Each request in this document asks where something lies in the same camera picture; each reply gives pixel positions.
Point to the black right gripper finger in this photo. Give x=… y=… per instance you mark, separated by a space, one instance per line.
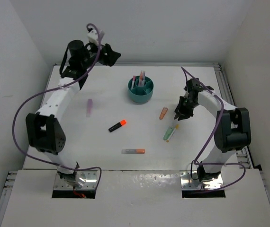
x=177 y=114
x=183 y=116

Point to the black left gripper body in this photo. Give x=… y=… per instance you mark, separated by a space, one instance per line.
x=105 y=59

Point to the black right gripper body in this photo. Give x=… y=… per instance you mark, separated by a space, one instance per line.
x=185 y=104

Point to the yellow-capped white marker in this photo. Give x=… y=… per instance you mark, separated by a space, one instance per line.
x=172 y=132

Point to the pink-capped white pen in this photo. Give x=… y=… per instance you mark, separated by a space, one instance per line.
x=133 y=82

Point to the pink double-ended marker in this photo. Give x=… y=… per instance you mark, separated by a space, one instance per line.
x=141 y=76

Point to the purple correction tape dispenser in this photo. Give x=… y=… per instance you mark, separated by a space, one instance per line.
x=89 y=107

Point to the clear orange lead case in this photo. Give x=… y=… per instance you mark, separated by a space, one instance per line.
x=133 y=151

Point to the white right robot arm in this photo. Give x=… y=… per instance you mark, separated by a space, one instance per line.
x=198 y=94

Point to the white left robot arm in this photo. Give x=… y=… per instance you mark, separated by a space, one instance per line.
x=99 y=116

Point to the orange correction tape dispenser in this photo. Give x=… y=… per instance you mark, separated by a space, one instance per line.
x=163 y=113

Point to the green correction tape dispenser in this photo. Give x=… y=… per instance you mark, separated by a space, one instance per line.
x=168 y=133

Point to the teal round desk organizer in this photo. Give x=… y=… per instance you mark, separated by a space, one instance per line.
x=141 y=95

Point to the black orange-capped highlighter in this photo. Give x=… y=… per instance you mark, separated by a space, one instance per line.
x=117 y=125

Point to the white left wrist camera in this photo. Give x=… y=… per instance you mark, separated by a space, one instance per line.
x=95 y=36

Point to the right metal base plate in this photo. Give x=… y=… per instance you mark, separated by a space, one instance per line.
x=190 y=182

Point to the metal base plate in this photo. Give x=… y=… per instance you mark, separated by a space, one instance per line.
x=82 y=180
x=190 y=182

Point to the aluminium table edge rail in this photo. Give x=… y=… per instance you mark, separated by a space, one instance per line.
x=234 y=128

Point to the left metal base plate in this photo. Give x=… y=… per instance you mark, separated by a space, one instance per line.
x=82 y=180

